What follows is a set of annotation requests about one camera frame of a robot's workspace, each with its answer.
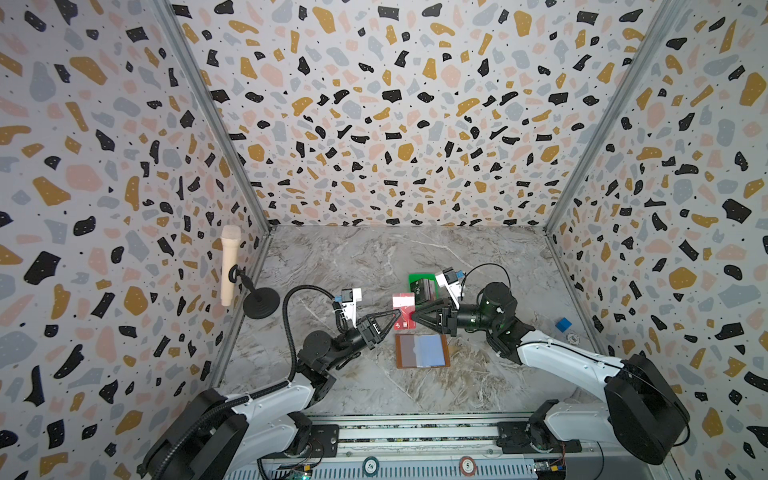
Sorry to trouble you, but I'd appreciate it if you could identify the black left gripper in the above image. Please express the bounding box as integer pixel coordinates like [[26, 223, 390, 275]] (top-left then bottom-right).
[[326, 313, 402, 376]]

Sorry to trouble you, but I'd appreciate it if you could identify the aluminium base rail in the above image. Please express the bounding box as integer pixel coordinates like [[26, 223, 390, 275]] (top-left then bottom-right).
[[228, 413, 682, 479]]

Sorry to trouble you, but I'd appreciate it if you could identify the brown leather card holder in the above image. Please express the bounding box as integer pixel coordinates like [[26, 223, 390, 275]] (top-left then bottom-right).
[[395, 334, 450, 369]]

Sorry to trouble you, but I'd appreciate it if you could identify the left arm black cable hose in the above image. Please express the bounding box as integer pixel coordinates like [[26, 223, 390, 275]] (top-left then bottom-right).
[[136, 284, 349, 480]]

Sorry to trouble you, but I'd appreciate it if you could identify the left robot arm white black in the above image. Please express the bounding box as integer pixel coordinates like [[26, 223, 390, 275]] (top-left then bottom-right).
[[137, 309, 401, 479]]

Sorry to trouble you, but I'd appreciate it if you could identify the red VIP card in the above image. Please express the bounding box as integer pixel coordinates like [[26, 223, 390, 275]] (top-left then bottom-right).
[[392, 293, 416, 331]]

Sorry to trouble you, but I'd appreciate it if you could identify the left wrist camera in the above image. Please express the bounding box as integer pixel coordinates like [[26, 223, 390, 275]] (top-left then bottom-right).
[[335, 287, 362, 330]]

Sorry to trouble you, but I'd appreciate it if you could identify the black microphone stand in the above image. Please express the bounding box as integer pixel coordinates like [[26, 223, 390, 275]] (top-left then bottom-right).
[[228, 264, 281, 320]]

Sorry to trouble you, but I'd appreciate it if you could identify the green plastic card tray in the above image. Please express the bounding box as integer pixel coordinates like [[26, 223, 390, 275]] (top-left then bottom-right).
[[408, 274, 439, 305]]

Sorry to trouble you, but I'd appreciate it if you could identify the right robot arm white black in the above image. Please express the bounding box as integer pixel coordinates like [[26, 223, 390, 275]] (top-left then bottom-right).
[[413, 282, 690, 465]]

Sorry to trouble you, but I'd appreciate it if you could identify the stack of cards in tray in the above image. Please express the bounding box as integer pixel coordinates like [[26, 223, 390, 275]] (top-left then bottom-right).
[[419, 277, 439, 303]]

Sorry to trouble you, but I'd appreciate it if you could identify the blue cube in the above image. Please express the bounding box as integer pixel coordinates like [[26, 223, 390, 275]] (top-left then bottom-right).
[[555, 318, 572, 333]]

